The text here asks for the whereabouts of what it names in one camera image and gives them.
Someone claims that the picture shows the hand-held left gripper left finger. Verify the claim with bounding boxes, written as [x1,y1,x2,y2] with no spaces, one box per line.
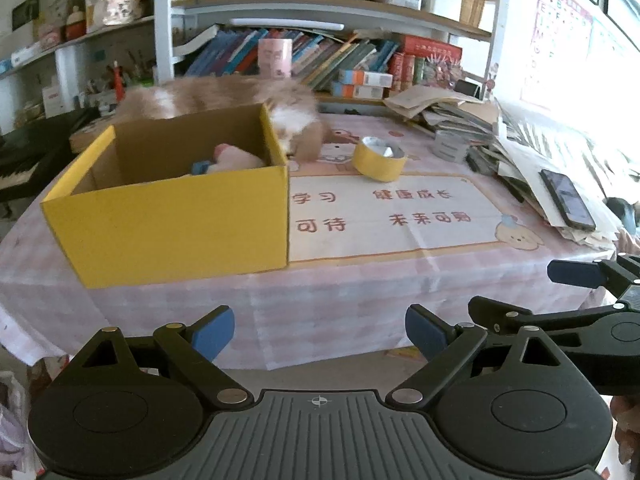
[60,305,254,409]

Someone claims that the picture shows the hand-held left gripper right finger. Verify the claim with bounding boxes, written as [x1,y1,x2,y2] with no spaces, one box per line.
[385,304,577,408]

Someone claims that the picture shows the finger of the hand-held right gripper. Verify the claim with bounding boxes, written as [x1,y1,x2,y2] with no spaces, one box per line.
[467,296,621,334]
[546,254,640,302]

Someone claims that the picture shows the yellow cardboard box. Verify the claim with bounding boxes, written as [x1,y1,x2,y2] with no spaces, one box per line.
[40,102,292,290]

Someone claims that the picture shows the pink plush toy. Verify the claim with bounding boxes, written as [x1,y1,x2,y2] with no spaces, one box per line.
[207,143,266,176]

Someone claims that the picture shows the person's right hand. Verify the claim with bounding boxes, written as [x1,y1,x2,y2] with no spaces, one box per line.
[610,395,640,466]

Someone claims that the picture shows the black smartphone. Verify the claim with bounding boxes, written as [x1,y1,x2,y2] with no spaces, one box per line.
[539,168,597,232]

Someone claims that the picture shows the pile of papers and booklets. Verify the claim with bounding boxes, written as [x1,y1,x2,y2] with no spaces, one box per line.
[384,85,613,251]

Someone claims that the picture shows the yellow tape roll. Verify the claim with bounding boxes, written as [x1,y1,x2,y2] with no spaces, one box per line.
[351,136,408,183]

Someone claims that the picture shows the purple plastic bag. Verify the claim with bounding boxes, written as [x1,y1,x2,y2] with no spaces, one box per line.
[0,370,38,480]

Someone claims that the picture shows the fluffy tan and white cat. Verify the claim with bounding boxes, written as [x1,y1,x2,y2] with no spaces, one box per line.
[112,76,328,161]

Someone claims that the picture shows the black piano keyboard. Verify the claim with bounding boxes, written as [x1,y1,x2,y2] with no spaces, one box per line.
[0,109,103,218]

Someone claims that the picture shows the red boxed book set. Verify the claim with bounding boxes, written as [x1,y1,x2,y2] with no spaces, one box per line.
[389,35,463,92]

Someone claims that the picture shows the pink printed cup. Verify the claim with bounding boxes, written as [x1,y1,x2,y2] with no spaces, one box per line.
[257,38,293,79]

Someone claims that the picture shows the row of leaning books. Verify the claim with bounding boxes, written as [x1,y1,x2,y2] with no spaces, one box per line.
[185,30,401,92]

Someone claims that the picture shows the white bookshelf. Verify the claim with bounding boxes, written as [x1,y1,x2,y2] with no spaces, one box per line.
[152,0,506,106]

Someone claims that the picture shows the white side shelf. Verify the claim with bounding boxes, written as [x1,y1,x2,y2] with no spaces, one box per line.
[0,15,158,121]

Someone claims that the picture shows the wall poster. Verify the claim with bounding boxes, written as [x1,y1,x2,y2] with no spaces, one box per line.
[519,0,596,112]

